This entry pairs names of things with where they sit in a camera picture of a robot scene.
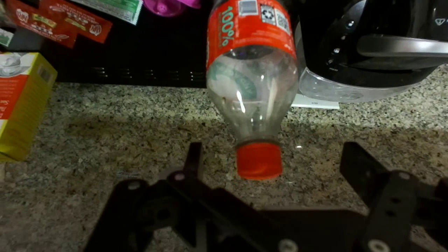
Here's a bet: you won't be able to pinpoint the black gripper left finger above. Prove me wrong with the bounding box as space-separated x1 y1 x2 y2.
183 141 202 178

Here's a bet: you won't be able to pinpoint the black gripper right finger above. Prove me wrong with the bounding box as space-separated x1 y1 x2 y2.
338 141 387 199

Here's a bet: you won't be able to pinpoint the clear bottle with red label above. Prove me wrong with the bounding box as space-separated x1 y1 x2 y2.
205 0 299 180

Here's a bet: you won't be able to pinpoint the black microwave oven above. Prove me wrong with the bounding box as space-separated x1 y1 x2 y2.
0 0 211 89

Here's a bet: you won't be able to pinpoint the black coffee maker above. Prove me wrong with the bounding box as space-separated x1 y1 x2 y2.
295 0 448 102

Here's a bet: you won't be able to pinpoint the pink plastic cup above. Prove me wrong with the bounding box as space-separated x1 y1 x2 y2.
142 0 201 17

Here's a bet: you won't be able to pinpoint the yellow cereal bar box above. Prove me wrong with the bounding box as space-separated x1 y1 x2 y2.
0 52 57 162

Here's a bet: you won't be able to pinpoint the red and green sauce packets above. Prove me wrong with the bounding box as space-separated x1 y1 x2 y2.
1 0 142 47

